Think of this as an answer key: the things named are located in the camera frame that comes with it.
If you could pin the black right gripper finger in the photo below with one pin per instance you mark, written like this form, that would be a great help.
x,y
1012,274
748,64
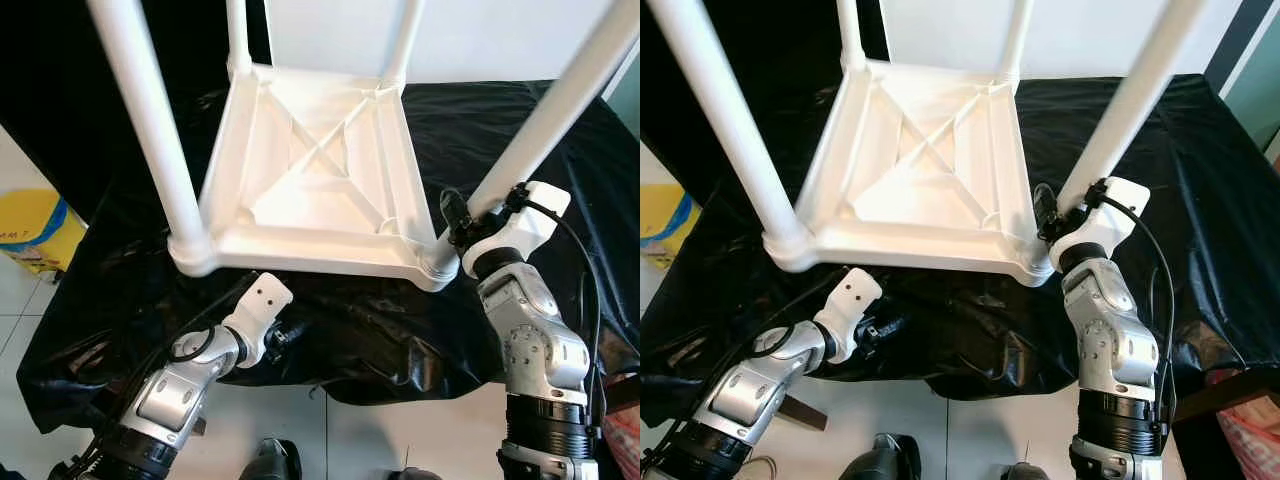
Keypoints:
x,y
453,213
1044,208

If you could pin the white plastic table top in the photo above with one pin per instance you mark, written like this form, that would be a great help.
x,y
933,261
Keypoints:
x,y
320,200
920,190

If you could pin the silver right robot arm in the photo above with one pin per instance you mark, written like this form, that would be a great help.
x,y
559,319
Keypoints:
x,y
535,340
1110,340

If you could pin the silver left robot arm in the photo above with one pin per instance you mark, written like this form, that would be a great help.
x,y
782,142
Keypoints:
x,y
750,395
170,395

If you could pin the black plastic cover sheet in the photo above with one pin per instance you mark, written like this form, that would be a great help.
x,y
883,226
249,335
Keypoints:
x,y
1220,200
480,130

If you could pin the brown wooden table foot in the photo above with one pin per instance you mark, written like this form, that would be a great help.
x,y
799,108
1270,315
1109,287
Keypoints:
x,y
805,413

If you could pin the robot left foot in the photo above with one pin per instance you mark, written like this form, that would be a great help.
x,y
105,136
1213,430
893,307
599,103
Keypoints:
x,y
270,460
882,458

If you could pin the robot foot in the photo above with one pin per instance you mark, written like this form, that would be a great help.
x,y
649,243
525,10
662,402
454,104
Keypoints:
x,y
1027,472
412,474
270,460
882,458

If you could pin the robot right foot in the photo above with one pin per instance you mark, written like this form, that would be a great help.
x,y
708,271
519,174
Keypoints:
x,y
412,474
1027,472

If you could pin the yellow plastic container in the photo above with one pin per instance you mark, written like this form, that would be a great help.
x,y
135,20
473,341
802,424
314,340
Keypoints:
x,y
665,225
45,230

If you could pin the dark wooden table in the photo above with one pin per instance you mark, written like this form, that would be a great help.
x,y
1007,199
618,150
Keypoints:
x,y
1225,398
622,392

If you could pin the red plastic bag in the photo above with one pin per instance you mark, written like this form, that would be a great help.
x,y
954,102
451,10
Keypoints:
x,y
1252,440
625,445

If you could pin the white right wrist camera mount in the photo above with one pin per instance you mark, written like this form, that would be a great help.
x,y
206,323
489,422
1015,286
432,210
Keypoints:
x,y
1100,225
520,230

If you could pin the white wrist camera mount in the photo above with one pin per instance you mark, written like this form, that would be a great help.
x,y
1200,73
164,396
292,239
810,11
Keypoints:
x,y
260,300
1100,225
520,230
850,295

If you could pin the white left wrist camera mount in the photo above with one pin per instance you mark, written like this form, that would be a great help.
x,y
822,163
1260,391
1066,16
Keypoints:
x,y
850,295
260,300

